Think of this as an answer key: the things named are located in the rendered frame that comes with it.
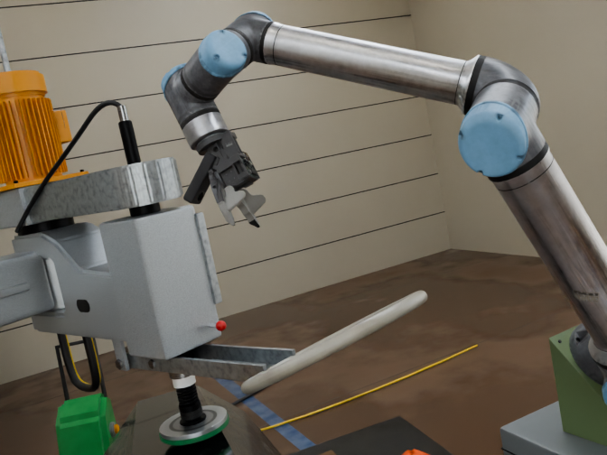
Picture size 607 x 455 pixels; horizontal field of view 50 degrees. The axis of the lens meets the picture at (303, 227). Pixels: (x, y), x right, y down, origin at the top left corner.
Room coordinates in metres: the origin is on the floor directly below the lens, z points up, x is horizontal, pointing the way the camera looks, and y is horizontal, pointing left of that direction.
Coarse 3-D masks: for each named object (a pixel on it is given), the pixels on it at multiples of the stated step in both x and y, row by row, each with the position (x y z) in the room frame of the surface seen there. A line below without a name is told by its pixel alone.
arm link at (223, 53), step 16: (224, 32) 1.32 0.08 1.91; (208, 48) 1.29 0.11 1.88; (224, 48) 1.30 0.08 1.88; (240, 48) 1.33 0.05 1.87; (192, 64) 1.32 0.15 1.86; (208, 64) 1.29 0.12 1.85; (224, 64) 1.29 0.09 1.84; (240, 64) 1.31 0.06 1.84; (192, 80) 1.33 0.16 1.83; (208, 80) 1.32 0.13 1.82; (224, 80) 1.32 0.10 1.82; (208, 96) 1.36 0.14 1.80
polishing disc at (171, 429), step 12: (204, 408) 2.02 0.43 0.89; (216, 408) 2.00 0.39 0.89; (168, 420) 1.98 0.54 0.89; (180, 420) 1.96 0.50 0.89; (204, 420) 1.92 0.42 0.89; (216, 420) 1.90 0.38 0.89; (168, 432) 1.88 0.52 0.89; (180, 432) 1.86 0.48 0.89; (192, 432) 1.84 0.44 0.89; (204, 432) 1.84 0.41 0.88
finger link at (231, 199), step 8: (224, 192) 1.32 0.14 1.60; (232, 192) 1.31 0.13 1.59; (240, 192) 1.29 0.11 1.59; (224, 200) 1.29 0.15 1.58; (232, 200) 1.29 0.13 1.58; (240, 200) 1.28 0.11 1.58; (224, 208) 1.28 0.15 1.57; (232, 208) 1.28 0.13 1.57; (224, 216) 1.28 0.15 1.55; (232, 216) 1.29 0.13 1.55; (232, 224) 1.27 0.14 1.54
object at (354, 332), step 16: (400, 304) 1.32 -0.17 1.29; (416, 304) 1.36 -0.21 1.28; (368, 320) 1.28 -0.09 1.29; (384, 320) 1.28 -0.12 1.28; (336, 336) 1.26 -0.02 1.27; (352, 336) 1.26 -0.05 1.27; (304, 352) 1.27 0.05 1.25; (320, 352) 1.25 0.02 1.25; (272, 368) 1.30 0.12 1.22; (288, 368) 1.27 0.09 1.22; (256, 384) 1.32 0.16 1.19; (272, 384) 1.30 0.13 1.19
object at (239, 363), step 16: (128, 352) 2.04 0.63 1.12; (208, 352) 1.92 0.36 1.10; (224, 352) 1.86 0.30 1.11; (240, 352) 1.81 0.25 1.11; (256, 352) 1.76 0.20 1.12; (272, 352) 1.72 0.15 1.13; (288, 352) 1.67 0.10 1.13; (144, 368) 1.97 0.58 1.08; (160, 368) 1.91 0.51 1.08; (176, 368) 1.85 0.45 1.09; (192, 368) 1.79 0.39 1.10; (208, 368) 1.74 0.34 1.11; (224, 368) 1.69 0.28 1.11; (240, 368) 1.64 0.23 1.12; (256, 368) 1.60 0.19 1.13
